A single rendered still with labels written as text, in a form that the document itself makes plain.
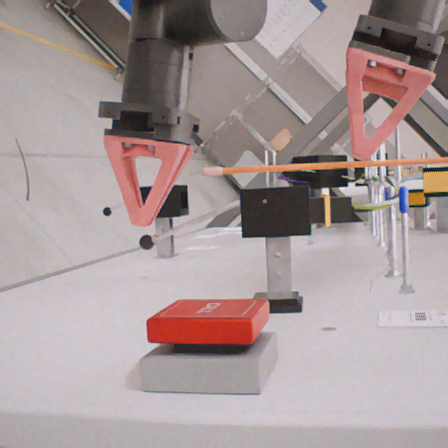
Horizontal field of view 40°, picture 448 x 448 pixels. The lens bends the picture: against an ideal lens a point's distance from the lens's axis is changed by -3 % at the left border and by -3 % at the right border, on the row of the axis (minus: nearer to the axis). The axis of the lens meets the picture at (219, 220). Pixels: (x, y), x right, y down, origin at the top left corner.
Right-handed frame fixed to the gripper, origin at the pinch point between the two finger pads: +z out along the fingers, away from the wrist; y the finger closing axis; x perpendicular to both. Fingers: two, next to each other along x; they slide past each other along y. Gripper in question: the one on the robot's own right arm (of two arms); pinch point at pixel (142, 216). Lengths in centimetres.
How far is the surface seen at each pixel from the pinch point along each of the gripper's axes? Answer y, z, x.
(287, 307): -8.2, 4.4, -13.5
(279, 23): 738, -193, 55
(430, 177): 48, -7, -32
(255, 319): -24.7, 1.6, -12.5
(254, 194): -2.3, -3.1, -9.6
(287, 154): 94, -10, -7
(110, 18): 751, -187, 281
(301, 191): -2.2, -3.8, -13.3
